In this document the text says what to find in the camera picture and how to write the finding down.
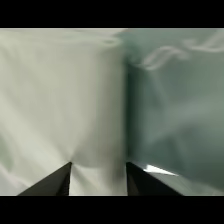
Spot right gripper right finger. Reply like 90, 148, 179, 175
125, 161, 183, 197

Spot pale green shirt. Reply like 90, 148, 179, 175
0, 28, 130, 197

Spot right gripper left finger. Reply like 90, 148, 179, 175
17, 161, 73, 197

